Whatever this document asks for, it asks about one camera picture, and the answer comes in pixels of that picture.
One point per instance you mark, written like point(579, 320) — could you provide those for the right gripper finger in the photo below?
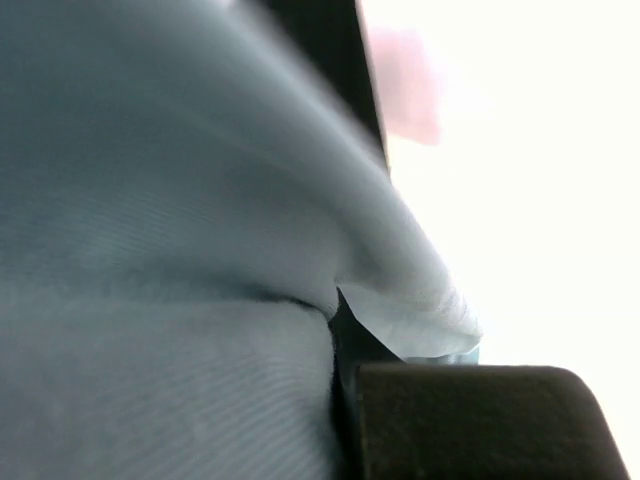
point(410, 401)

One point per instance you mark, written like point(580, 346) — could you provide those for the blue grey t shirt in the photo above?
point(183, 205)

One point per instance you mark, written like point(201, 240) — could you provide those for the black t shirt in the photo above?
point(329, 34)

